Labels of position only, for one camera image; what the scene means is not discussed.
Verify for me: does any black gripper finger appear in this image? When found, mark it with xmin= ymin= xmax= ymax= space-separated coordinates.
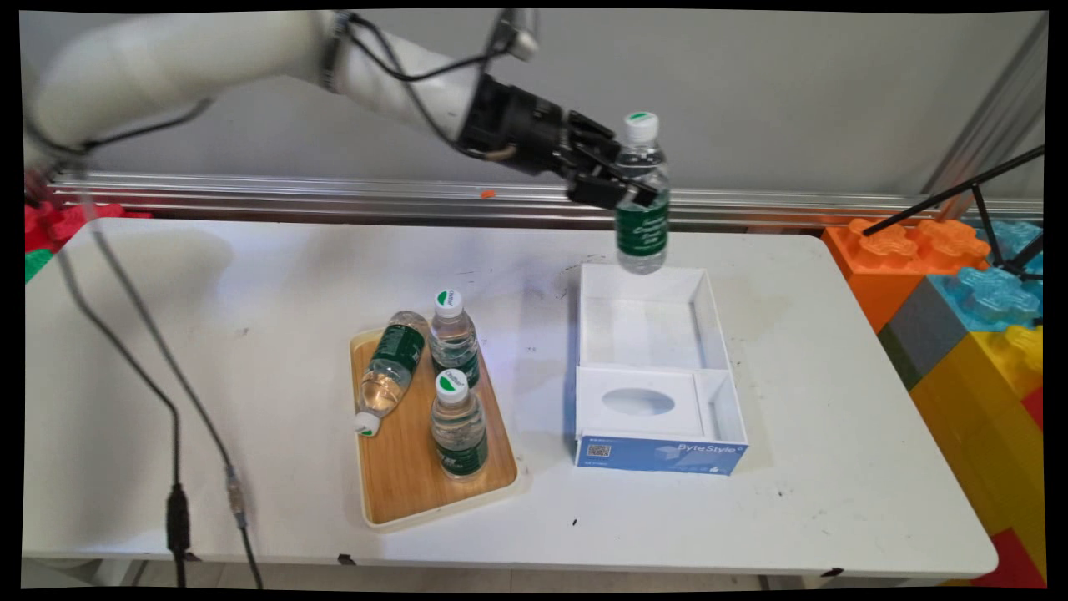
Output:
xmin=566 ymin=162 xmax=661 ymax=210
xmin=568 ymin=109 xmax=627 ymax=165

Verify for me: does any slanted aluminium profile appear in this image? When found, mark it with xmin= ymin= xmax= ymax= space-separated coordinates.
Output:
xmin=920 ymin=13 xmax=1049 ymax=201

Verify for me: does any black hanging cable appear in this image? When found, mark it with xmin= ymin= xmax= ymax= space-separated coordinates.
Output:
xmin=53 ymin=245 xmax=192 ymax=590

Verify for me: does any black tripod stand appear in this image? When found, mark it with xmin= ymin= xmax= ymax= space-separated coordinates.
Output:
xmin=861 ymin=145 xmax=1046 ymax=281

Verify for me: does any giant yellow building block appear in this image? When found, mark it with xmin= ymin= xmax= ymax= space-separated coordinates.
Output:
xmin=908 ymin=325 xmax=1048 ymax=578

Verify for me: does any giant orange building block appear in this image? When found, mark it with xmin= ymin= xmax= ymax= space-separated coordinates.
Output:
xmin=821 ymin=218 xmax=992 ymax=334

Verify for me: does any white blue ByteStyle box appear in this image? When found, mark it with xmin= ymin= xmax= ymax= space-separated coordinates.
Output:
xmin=573 ymin=261 xmax=750 ymax=477

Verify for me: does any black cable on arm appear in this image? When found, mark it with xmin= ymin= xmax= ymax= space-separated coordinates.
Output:
xmin=344 ymin=12 xmax=520 ymax=161

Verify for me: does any black strap on arm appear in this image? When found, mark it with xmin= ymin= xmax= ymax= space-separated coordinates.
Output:
xmin=320 ymin=11 xmax=354 ymax=94

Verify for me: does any giant cyan building block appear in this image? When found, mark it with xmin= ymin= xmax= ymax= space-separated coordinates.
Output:
xmin=970 ymin=220 xmax=1045 ymax=276
xmin=929 ymin=266 xmax=1045 ymax=334

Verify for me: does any bamboo tray white rim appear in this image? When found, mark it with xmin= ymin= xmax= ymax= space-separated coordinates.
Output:
xmin=349 ymin=326 xmax=523 ymax=532

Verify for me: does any giant grey building block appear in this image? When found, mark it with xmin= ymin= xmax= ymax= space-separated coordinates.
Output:
xmin=877 ymin=277 xmax=970 ymax=392

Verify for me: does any water bottle green label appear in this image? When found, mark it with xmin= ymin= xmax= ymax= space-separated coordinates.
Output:
xmin=614 ymin=110 xmax=672 ymax=275
xmin=429 ymin=368 xmax=491 ymax=481
xmin=353 ymin=310 xmax=430 ymax=438
xmin=427 ymin=289 xmax=483 ymax=390

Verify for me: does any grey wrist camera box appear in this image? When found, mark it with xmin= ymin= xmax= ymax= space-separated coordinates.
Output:
xmin=487 ymin=8 xmax=541 ymax=63

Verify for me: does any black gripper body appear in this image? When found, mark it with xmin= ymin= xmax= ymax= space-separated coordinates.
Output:
xmin=456 ymin=73 xmax=587 ymax=181

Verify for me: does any aluminium rail along wall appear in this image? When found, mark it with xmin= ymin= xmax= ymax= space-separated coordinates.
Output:
xmin=46 ymin=170 xmax=1045 ymax=231

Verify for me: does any grey hanging cable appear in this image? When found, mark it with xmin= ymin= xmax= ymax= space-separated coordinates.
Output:
xmin=78 ymin=179 xmax=266 ymax=591

